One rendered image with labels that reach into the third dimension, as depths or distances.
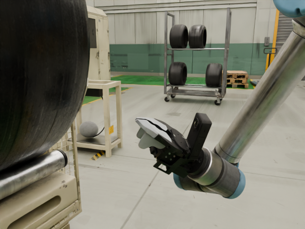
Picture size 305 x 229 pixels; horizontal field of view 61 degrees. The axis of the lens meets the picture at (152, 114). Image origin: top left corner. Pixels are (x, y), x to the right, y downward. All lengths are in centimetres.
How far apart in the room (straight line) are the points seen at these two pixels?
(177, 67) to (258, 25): 609
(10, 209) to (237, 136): 60
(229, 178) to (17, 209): 48
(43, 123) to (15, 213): 18
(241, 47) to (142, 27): 430
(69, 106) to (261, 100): 51
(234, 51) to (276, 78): 1045
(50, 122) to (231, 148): 56
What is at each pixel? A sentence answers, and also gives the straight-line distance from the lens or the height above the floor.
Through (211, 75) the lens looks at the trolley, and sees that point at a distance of 548.
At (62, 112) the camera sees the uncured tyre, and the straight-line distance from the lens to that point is 46.
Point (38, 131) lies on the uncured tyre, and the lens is 46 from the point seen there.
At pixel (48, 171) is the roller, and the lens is 59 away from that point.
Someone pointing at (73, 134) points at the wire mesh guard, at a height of 74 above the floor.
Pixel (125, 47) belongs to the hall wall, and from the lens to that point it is 1220.
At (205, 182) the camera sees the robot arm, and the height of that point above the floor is 82.
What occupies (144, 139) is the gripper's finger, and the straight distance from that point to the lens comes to 57.
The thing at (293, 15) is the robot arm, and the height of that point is 120.
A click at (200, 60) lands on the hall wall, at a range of 1128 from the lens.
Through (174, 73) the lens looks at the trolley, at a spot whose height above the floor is 64.
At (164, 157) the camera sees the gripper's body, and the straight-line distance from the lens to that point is 61.
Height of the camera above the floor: 114
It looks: 14 degrees down
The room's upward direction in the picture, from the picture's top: straight up
